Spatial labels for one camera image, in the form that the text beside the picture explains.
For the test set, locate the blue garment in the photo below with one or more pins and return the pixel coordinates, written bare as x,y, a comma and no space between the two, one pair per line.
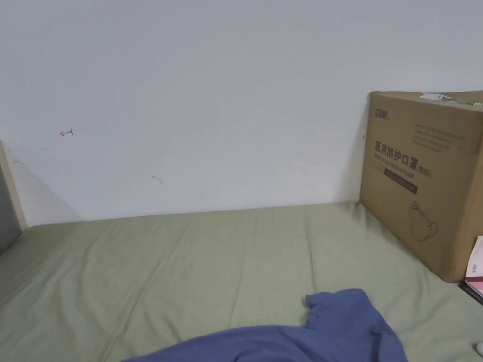
324,335

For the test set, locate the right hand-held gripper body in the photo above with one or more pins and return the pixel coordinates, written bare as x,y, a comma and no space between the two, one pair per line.
480,347

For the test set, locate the white and pink box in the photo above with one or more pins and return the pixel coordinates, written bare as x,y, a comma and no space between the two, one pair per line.
476,271

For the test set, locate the brown cardboard carton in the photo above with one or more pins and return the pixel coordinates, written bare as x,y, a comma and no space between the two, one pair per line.
426,181

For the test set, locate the bed with pale green sheet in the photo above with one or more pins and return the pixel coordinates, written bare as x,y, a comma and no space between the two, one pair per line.
158,271

